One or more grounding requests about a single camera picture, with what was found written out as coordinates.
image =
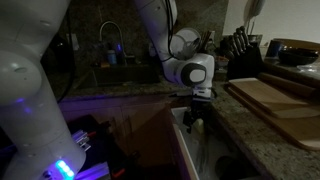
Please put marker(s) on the rack utensil holder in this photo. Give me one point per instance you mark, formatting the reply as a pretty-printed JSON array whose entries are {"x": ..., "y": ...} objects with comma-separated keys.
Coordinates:
[{"x": 206, "y": 41}]

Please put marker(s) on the wooden rolling pin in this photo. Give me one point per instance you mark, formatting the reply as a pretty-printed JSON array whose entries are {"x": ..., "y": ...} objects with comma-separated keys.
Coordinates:
[{"x": 286, "y": 85}]

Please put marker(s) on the white blue soap bottle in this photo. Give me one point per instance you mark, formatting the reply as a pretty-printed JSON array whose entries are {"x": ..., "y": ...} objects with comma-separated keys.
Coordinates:
[{"x": 112, "y": 57}]

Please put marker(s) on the steel kitchen sink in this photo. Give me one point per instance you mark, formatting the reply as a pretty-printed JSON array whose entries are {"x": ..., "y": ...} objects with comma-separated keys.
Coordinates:
[{"x": 126, "y": 75}]

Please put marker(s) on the white open drawer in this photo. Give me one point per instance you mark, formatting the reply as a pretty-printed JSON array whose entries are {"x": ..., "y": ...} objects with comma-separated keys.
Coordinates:
[{"x": 186, "y": 150}]

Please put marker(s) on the large brown cutting board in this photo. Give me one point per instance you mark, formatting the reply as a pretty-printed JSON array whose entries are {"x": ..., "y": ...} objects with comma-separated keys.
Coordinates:
[{"x": 293, "y": 130}]

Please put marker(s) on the wooden base cabinet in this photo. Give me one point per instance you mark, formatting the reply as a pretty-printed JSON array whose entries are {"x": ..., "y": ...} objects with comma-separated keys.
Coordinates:
[{"x": 146, "y": 133}]

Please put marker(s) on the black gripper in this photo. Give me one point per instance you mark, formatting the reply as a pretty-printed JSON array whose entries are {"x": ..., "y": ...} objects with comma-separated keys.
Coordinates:
[{"x": 197, "y": 109}]

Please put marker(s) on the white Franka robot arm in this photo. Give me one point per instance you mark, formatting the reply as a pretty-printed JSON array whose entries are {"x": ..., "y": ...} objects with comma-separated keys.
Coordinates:
[{"x": 26, "y": 100}]

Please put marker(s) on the yellow kitchen sponge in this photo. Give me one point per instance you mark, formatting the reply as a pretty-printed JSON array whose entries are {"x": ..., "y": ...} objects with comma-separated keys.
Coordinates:
[{"x": 199, "y": 126}]

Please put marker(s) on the light wooden cutting board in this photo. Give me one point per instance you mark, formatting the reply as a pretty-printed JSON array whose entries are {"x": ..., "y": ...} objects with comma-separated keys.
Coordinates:
[{"x": 266, "y": 96}]

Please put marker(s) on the curved chrome faucet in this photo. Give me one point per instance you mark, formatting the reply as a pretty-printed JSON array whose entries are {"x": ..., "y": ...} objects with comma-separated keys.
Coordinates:
[{"x": 110, "y": 25}]

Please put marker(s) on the dark bowl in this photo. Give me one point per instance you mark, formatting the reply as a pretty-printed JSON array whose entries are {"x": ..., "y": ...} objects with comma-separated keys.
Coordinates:
[{"x": 298, "y": 56}]

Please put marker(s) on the white wall outlet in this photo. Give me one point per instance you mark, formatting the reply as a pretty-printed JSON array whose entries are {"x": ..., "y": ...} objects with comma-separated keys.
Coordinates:
[{"x": 73, "y": 41}]

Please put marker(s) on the white wall phone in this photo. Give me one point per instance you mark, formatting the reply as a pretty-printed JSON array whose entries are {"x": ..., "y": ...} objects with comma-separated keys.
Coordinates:
[{"x": 255, "y": 10}]

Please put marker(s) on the black knife block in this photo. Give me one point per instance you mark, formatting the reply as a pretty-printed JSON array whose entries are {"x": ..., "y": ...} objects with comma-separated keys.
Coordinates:
[{"x": 245, "y": 63}]

